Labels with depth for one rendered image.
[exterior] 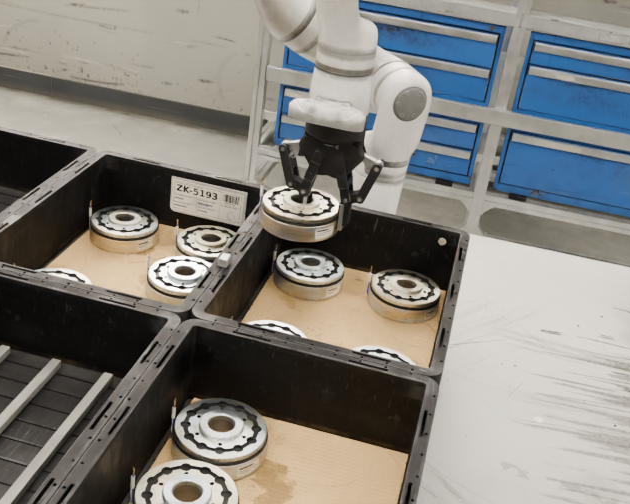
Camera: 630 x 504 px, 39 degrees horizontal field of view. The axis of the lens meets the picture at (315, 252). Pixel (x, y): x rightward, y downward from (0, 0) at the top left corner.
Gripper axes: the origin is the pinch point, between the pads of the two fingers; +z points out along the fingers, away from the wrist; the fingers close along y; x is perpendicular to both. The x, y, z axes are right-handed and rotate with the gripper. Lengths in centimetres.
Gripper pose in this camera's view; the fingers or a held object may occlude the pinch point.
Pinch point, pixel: (323, 212)
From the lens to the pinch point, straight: 114.4
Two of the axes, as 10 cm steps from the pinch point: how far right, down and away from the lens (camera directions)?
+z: -1.2, 8.7, 4.7
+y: -9.6, -2.3, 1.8
